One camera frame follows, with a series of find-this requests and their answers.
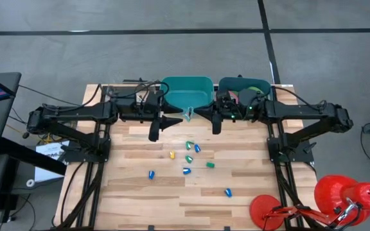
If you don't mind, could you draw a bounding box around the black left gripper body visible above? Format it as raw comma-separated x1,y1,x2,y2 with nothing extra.
135,95,165,120

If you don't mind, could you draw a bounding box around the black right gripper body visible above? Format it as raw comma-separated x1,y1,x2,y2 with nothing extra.
222,94,241,122

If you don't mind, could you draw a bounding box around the mint staple remover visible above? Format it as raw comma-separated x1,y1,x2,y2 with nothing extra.
182,107,195,123

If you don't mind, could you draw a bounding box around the green tape roll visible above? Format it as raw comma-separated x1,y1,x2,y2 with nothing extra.
249,85,268,97

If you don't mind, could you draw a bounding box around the teal plastic bin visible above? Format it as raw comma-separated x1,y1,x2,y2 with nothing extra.
159,76,215,116

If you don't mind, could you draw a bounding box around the dusty blue plastic bin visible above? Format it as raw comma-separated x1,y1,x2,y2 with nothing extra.
218,76,274,107

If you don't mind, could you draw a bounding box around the red desk lamp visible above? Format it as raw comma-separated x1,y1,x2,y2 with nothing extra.
249,174,370,231

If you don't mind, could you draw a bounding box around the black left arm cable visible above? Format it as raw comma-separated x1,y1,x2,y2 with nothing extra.
100,81,170,105

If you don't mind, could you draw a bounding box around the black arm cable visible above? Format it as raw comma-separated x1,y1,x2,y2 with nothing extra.
271,85,327,112
100,81,170,105

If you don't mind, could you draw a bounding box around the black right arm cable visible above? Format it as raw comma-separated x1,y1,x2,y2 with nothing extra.
271,85,327,112

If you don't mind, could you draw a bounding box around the black metal rig frame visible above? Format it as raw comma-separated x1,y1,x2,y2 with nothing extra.
51,78,317,231

